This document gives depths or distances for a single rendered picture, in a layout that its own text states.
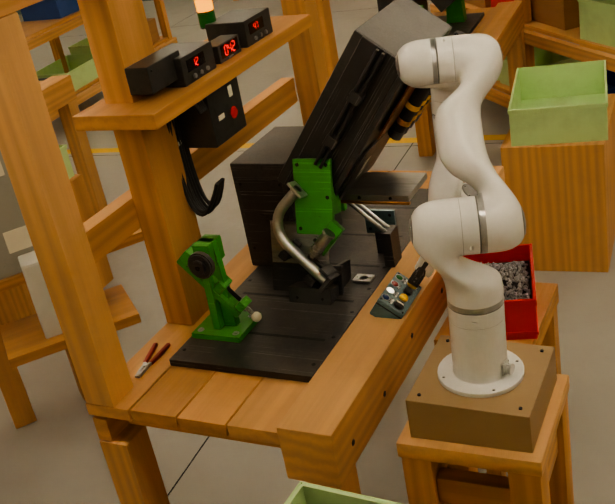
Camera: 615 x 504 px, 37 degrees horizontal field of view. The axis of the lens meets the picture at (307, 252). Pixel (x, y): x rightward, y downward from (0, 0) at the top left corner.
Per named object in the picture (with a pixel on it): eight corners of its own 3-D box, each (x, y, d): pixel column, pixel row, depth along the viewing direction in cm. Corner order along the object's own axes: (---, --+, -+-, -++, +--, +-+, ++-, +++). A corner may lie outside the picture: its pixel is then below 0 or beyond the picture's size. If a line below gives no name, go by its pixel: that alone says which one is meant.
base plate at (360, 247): (448, 194, 312) (447, 188, 311) (313, 383, 226) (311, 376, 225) (334, 191, 330) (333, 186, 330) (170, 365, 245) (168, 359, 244)
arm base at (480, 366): (538, 360, 208) (535, 288, 200) (501, 406, 195) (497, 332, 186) (461, 342, 219) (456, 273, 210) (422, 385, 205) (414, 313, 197)
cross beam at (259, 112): (298, 101, 331) (293, 77, 327) (75, 280, 230) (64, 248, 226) (285, 101, 333) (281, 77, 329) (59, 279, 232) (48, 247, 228)
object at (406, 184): (428, 182, 268) (426, 172, 267) (409, 206, 255) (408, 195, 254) (307, 180, 285) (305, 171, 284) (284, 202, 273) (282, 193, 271)
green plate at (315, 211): (346, 229, 261) (342, 154, 256) (333, 235, 254) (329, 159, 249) (309, 227, 266) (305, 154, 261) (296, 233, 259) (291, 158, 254)
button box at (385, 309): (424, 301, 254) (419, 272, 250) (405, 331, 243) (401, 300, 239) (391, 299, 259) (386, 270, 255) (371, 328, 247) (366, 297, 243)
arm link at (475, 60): (448, 264, 195) (527, 257, 193) (448, 246, 184) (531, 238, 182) (425, 56, 211) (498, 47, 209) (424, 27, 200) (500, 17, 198)
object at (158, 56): (185, 75, 240) (179, 49, 237) (153, 95, 228) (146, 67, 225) (162, 76, 243) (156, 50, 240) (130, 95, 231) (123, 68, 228)
